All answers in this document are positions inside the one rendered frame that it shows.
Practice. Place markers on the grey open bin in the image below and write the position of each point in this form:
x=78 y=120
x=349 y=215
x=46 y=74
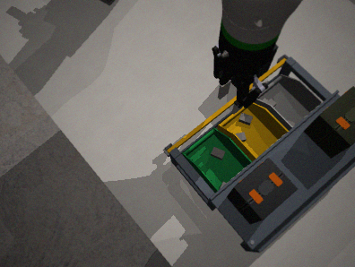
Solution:
x=294 y=100

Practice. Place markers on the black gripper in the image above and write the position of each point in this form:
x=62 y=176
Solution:
x=224 y=71

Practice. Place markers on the grey metal shelf rack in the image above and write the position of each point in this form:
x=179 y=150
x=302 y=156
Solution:
x=304 y=163

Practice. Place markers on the yellow bin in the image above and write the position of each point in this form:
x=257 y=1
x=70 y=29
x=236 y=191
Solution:
x=263 y=131

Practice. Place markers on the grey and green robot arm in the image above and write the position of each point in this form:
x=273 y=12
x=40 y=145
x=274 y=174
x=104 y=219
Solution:
x=250 y=29

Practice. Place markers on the yellow long bar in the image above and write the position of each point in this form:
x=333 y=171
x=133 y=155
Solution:
x=221 y=110

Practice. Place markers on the green open bin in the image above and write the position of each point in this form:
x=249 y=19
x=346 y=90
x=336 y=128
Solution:
x=212 y=170

